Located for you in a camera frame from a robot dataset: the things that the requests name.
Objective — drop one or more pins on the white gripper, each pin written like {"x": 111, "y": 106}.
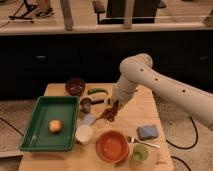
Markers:
{"x": 119, "y": 102}

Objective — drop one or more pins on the dark red grape bunch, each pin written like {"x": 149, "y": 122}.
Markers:
{"x": 110, "y": 112}

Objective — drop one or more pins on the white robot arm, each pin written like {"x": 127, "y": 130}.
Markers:
{"x": 137, "y": 70}

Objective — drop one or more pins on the small metal cup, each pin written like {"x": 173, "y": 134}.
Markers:
{"x": 85, "y": 104}

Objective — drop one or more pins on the white paper cup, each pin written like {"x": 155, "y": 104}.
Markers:
{"x": 84, "y": 134}

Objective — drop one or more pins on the green plastic cup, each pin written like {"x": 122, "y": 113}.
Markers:
{"x": 140, "y": 153}

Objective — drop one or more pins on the blue sponge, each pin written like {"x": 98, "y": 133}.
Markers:
{"x": 147, "y": 132}

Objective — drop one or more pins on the silver fork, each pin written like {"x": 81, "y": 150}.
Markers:
{"x": 134, "y": 140}

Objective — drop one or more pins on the dark maroon bowl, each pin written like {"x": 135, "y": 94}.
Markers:
{"x": 75, "y": 86}

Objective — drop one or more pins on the orange bowl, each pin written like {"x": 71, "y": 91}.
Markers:
{"x": 112, "y": 146}

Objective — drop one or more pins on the yellow-red apple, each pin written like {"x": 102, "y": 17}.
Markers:
{"x": 55, "y": 126}

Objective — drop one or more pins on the green plastic tray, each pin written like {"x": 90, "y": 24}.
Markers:
{"x": 37, "y": 136}

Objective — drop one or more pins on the black office chair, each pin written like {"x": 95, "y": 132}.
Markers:
{"x": 127, "y": 11}

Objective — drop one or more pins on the yellow-handled spatula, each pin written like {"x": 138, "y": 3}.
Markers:
{"x": 89, "y": 119}

